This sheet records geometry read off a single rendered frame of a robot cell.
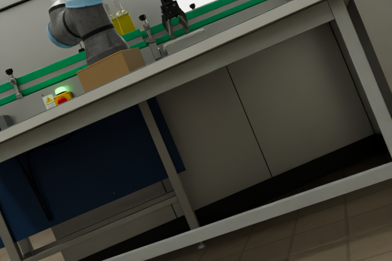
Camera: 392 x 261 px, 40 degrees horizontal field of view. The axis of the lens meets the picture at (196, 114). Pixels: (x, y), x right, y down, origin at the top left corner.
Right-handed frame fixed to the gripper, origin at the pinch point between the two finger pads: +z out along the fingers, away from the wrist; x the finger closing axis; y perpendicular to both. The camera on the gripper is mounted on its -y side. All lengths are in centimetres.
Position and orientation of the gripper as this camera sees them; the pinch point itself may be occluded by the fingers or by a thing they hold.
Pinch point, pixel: (181, 36)
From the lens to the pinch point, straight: 227.7
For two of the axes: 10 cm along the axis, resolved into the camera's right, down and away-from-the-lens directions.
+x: 9.2, -3.9, 0.3
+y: 0.4, 0.1, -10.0
